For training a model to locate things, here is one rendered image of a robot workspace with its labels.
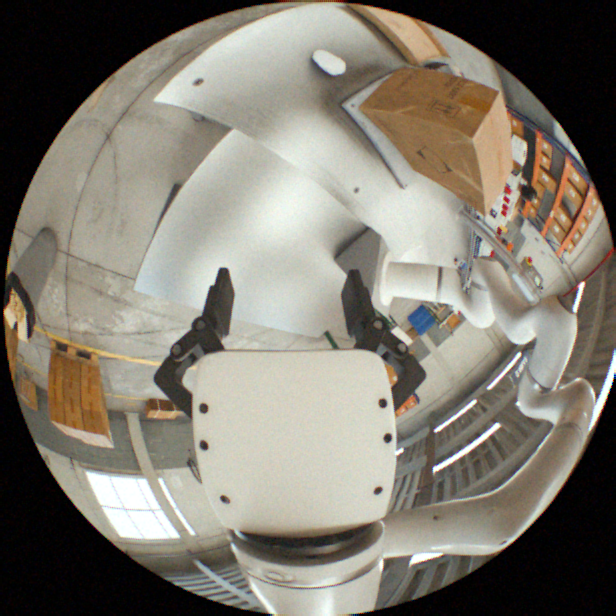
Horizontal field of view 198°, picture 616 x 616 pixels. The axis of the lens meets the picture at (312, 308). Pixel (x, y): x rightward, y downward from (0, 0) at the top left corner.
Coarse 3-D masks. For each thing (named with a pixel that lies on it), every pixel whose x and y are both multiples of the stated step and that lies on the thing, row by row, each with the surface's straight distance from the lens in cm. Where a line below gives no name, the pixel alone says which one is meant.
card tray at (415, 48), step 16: (368, 16) 69; (384, 16) 77; (400, 16) 85; (384, 32) 69; (400, 32) 76; (416, 32) 85; (432, 32) 90; (400, 48) 70; (416, 48) 78; (432, 48) 88; (416, 64) 70
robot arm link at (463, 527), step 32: (544, 448) 25; (576, 448) 27; (512, 480) 22; (544, 480) 21; (416, 512) 23; (448, 512) 21; (480, 512) 20; (512, 512) 19; (384, 544) 24; (416, 544) 24; (448, 544) 23; (480, 544) 21
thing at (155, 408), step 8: (152, 400) 372; (160, 400) 377; (168, 400) 382; (152, 408) 366; (160, 408) 370; (168, 408) 376; (176, 408) 382; (152, 416) 406; (160, 416) 408; (168, 416) 413
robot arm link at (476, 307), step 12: (444, 276) 66; (456, 276) 67; (444, 288) 65; (456, 288) 66; (444, 300) 68; (456, 300) 67; (468, 300) 70; (480, 300) 68; (468, 312) 68; (480, 312) 69; (492, 312) 70; (480, 324) 71
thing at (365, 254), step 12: (372, 228) 70; (360, 240) 69; (372, 240) 67; (384, 240) 70; (348, 252) 68; (360, 252) 66; (372, 252) 65; (384, 252) 70; (348, 264) 66; (360, 264) 65; (372, 264) 63; (372, 276) 62; (372, 288) 60; (372, 300) 60; (384, 312) 75
